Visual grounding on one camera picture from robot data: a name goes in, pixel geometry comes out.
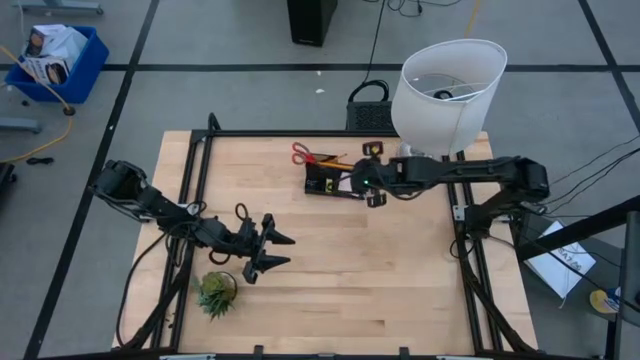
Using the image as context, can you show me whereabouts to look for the black metal stand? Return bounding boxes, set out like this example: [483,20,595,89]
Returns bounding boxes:
[514,193,640,360]

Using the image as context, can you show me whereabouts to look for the blue plastic bin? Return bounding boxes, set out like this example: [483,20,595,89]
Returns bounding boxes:
[4,24,110,105]

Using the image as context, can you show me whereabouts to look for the black computer tower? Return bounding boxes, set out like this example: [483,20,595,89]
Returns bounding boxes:
[286,0,339,48]

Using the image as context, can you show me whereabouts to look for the black hanging cable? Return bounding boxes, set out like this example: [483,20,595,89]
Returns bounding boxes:
[348,0,392,104]

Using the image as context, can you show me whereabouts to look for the yellow hanging cord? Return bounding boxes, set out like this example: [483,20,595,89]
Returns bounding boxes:
[463,0,485,40]

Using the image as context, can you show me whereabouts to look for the black mesh computer box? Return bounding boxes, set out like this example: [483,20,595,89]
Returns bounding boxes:
[345,100,397,133]

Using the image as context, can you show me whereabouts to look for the yellow round disc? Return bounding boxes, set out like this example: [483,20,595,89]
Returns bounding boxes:
[588,286,622,316]

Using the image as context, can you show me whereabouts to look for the red handled scissors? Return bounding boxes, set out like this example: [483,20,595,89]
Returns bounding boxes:
[291,141,321,167]

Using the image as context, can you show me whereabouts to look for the white plastic bag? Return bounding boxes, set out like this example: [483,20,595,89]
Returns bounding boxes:
[27,23,89,64]

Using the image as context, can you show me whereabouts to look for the white printed paper sheet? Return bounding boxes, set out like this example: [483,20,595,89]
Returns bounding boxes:
[524,219,597,300]

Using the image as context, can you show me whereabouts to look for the white table lamp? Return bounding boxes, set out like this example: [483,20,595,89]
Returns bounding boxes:
[390,38,509,161]

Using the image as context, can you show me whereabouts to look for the left wrist camera housing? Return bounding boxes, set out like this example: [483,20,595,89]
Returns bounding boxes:
[234,219,264,257]

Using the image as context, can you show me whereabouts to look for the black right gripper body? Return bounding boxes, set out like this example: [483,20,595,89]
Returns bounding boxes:
[349,141,399,208]

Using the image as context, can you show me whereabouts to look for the grey metal floor foot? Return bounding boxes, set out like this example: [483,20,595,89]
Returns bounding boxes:
[14,0,105,16]
[0,117,42,135]

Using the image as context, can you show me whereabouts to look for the printed cardboard carton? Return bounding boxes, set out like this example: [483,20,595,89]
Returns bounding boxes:
[19,55,71,86]

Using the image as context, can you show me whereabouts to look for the black mesh desk organizer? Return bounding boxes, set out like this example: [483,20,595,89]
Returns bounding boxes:
[303,152,370,201]

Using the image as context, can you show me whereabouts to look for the potted succulent plant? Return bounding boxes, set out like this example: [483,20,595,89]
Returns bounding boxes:
[193,270,239,321]

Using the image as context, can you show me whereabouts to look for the black aluminium table frame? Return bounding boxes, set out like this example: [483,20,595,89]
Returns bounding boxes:
[112,112,539,360]

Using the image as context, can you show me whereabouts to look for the yellow cable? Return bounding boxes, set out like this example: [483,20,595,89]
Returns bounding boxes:
[0,43,76,165]

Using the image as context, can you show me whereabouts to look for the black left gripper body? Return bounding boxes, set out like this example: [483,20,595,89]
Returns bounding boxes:
[222,213,275,285]

